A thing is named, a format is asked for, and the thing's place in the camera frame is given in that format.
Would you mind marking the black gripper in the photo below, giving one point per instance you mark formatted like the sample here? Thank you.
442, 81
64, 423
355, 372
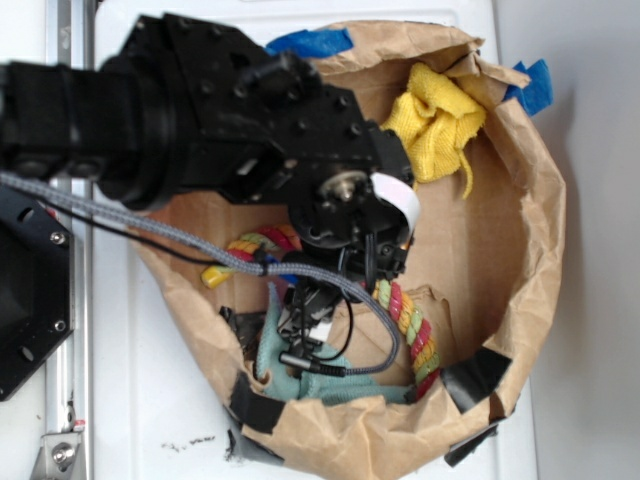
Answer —
361, 225

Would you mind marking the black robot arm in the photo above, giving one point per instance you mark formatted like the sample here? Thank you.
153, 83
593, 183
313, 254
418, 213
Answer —
193, 106

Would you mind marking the yellow towel cloth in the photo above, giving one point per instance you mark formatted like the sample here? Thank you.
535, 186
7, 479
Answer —
434, 120

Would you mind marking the brown paper bag container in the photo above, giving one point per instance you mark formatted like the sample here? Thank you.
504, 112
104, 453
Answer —
486, 270

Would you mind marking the teal cloth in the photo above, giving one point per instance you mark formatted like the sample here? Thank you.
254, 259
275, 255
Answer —
279, 384

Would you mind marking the blue tape top piece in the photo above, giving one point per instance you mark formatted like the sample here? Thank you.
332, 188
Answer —
321, 43

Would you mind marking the blue tape piece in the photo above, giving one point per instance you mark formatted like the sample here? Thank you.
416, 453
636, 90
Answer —
321, 43
538, 94

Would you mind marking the black tape lower left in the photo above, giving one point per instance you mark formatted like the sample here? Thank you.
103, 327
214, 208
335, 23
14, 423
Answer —
259, 412

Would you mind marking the black tape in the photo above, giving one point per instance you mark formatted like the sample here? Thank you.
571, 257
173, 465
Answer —
259, 412
472, 380

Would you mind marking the black tape lower right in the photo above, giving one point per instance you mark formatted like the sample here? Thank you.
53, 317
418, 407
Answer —
472, 380

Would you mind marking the blue tape right piece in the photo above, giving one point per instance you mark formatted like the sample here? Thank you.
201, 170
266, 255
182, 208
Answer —
538, 94

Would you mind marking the white plastic tray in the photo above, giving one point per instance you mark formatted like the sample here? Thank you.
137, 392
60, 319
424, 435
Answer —
154, 414

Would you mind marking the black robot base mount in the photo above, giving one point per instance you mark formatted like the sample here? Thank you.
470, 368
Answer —
35, 288

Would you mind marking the aluminium extrusion rail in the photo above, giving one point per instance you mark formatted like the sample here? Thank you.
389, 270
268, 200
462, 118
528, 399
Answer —
70, 33

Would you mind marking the metal corner bracket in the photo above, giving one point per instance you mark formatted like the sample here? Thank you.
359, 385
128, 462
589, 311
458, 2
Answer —
61, 457

